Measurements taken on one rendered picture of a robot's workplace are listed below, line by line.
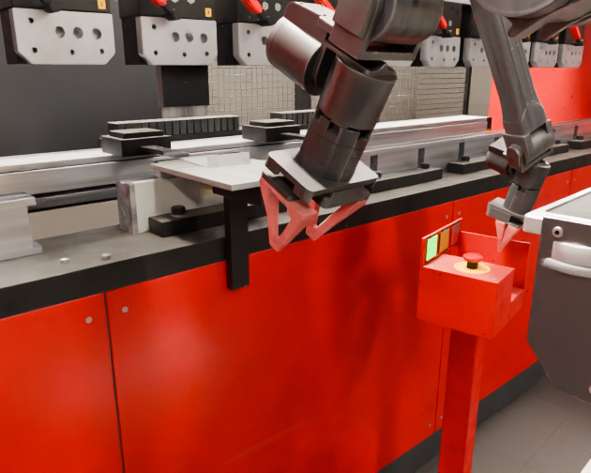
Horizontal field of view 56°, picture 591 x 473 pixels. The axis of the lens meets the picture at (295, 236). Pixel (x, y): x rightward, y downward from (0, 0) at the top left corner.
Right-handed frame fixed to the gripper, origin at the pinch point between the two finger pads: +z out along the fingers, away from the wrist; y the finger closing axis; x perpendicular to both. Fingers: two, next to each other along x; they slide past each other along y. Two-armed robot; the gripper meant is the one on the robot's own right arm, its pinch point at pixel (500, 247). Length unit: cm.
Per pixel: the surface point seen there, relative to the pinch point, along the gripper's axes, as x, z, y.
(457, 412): 8.9, 36.9, -6.7
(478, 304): 15.5, 6.6, -3.4
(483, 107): -359, 33, 128
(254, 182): 52, -14, 28
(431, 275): 15.4, 5.7, 7.5
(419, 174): -19.5, -1.9, 30.2
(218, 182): 56, -13, 32
